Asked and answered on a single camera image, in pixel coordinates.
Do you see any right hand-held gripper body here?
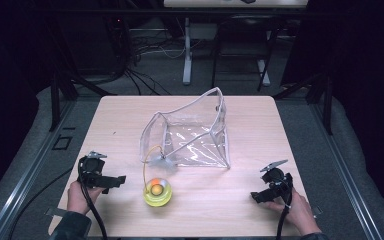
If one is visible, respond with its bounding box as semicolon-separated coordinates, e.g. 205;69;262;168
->
259;158;294;196

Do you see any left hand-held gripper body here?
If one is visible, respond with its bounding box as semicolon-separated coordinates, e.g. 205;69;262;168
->
77;150;108;184

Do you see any person's left hand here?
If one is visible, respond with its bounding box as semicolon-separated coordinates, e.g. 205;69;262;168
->
66;180;105;216

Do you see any person's right hand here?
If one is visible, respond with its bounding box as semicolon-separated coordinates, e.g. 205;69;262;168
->
264;187;322;236

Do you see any yellow translucent round toy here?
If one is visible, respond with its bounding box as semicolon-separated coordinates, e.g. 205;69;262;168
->
142;177;174;208

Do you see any translucent plastic tag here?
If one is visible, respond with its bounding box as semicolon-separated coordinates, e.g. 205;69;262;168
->
147;153;178;172

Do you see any black metal stand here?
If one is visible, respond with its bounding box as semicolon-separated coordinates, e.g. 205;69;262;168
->
272;71;335;136
47;65;118;133

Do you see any clear plastic bag white trim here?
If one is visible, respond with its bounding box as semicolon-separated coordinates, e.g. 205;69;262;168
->
138;86;232;171

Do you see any dark equipment rack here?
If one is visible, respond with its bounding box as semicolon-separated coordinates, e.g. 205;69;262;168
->
103;15;133;73

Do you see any black chair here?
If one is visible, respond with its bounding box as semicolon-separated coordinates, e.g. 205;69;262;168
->
211;14;282;93

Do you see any white background table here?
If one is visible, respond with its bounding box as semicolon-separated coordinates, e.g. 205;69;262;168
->
163;0;310;87

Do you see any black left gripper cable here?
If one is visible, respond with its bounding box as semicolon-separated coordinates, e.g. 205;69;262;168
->
77;156;110;240

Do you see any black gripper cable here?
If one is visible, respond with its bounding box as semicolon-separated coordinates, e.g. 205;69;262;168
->
77;156;110;240
275;181;295;240

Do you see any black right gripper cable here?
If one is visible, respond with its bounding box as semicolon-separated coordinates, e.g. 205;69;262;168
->
275;181;295;240

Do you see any yellow cord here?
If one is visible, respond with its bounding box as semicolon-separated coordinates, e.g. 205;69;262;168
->
142;144;165;195

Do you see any black floor cable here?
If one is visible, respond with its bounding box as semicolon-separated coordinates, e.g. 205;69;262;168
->
7;165;75;240

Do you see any aluminium floor rail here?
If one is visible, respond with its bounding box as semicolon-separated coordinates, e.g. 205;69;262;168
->
307;99;384;240
0;99;78;240

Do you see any bundle of floor cables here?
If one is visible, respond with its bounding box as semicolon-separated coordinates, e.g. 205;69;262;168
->
122;31;188;97

